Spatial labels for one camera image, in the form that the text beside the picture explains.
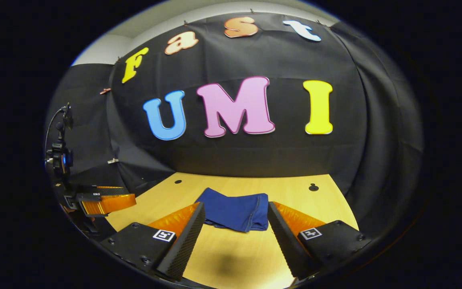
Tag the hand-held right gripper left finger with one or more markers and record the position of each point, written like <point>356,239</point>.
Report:
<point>185,245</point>

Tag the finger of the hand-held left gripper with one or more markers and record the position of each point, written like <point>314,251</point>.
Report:
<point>110,204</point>
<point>112,190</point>

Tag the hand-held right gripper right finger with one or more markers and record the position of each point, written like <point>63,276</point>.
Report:
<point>287,249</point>

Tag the blue jeans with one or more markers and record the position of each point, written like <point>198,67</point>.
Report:
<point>235,208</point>

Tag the silver cloth clip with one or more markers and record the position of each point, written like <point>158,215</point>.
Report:
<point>112,161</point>

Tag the copper cloth clip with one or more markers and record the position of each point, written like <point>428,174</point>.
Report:
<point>105,91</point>

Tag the black backdrop cloth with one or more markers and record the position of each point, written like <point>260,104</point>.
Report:
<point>279,60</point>

